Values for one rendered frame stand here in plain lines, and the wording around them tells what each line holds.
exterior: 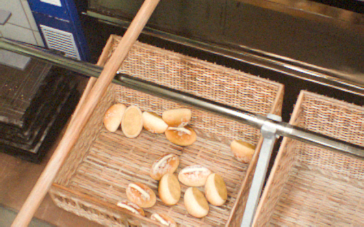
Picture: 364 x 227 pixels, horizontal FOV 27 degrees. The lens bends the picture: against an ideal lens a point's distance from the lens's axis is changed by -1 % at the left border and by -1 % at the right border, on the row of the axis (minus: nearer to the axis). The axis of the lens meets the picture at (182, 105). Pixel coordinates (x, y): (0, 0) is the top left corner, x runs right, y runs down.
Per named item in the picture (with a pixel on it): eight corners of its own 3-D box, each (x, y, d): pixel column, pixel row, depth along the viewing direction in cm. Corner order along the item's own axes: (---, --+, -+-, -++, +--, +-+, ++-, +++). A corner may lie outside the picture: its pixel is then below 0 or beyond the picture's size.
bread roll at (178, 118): (182, 106, 229) (183, 125, 228) (196, 108, 234) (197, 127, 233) (156, 110, 235) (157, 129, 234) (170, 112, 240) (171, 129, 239)
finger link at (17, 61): (-6, 59, 155) (-5, 62, 155) (22, 68, 153) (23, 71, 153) (2, 49, 156) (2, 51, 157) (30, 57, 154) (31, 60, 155)
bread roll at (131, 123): (143, 105, 238) (144, 107, 244) (121, 104, 238) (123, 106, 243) (141, 138, 237) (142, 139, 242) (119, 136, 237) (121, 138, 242)
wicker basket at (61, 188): (125, 85, 254) (110, 30, 232) (287, 136, 236) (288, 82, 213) (52, 207, 230) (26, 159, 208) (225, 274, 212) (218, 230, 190)
